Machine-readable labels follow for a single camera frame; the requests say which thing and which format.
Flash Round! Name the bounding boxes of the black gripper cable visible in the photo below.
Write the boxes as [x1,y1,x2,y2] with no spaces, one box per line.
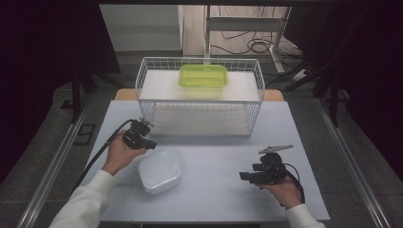
[280,162,306,204]
[71,118,137,193]

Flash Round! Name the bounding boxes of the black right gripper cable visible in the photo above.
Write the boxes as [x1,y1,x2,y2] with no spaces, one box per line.
[280,162,306,204]

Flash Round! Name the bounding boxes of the black metal stand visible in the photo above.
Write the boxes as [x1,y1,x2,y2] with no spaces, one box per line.
[265,60,351,128]
[69,60,123,124]

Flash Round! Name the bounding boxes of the wooden table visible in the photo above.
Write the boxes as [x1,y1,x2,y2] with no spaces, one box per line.
[114,88,285,103]

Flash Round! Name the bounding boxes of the white metal desk frame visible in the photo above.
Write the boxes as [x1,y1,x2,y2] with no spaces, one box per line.
[203,5,293,74]

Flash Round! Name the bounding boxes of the white power strip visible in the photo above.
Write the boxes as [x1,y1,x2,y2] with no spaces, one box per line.
[290,68,311,83]

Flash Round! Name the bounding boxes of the white plastic container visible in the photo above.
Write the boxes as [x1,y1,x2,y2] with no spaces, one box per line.
[137,149,183,195]

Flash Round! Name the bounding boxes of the white cabinet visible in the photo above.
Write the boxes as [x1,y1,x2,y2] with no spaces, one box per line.
[99,4,184,52]

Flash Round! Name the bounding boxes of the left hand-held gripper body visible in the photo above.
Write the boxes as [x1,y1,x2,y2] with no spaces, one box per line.
[122,117,156,150]

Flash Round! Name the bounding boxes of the person's left hand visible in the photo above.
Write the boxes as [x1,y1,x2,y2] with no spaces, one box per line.
[101,130,148,177]

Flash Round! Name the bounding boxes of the white wire basket shelf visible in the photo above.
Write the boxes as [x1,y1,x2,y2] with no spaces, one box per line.
[135,56,266,138]

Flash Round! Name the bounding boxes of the black floor cables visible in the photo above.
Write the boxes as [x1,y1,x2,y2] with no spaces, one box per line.
[210,5,306,69]

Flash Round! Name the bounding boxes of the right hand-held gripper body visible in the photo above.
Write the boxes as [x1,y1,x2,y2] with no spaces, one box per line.
[257,143,295,185]

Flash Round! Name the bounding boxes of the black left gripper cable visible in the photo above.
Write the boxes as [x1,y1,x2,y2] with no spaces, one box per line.
[71,118,137,193]

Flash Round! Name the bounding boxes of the person's right hand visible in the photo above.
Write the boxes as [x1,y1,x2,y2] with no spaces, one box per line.
[257,175,304,211]

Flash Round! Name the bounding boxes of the yellow-green plastic container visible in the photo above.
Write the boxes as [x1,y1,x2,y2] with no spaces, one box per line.
[177,64,230,97]

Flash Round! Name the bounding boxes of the aluminium floor rail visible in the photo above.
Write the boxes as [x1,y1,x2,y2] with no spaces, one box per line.
[16,94,93,228]
[315,96,392,228]

